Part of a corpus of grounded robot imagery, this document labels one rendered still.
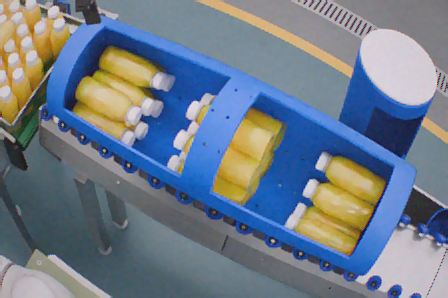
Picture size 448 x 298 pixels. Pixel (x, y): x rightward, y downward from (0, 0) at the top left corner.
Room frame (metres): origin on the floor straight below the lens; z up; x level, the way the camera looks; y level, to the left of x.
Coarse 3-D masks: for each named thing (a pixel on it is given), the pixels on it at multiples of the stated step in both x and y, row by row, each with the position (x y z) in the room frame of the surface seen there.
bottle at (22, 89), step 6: (24, 78) 0.92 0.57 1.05; (12, 84) 0.91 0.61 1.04; (18, 84) 0.90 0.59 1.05; (24, 84) 0.91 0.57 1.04; (12, 90) 0.90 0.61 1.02; (18, 90) 0.89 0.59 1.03; (24, 90) 0.90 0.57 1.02; (30, 90) 0.92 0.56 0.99; (18, 96) 0.89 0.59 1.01; (24, 96) 0.90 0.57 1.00; (18, 102) 0.89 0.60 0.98; (24, 102) 0.89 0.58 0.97; (30, 108) 0.90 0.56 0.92
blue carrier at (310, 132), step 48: (96, 48) 1.01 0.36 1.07; (144, 48) 1.02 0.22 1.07; (48, 96) 0.82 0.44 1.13; (192, 96) 0.93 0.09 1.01; (240, 96) 0.79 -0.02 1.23; (288, 96) 0.83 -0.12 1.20; (144, 144) 0.81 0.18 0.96; (192, 144) 0.70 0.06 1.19; (288, 144) 0.83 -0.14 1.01; (336, 144) 0.82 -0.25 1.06; (192, 192) 0.65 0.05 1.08; (288, 192) 0.74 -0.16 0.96; (384, 192) 0.73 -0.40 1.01; (288, 240) 0.56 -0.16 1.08; (384, 240) 0.52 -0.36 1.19
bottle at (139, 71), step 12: (108, 48) 0.97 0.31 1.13; (120, 48) 0.98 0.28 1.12; (108, 60) 0.94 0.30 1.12; (120, 60) 0.94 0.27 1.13; (132, 60) 0.94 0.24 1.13; (144, 60) 0.94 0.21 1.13; (120, 72) 0.91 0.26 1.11; (132, 72) 0.91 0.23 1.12; (144, 72) 0.91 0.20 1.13; (156, 72) 0.91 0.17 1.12; (144, 84) 0.89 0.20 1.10
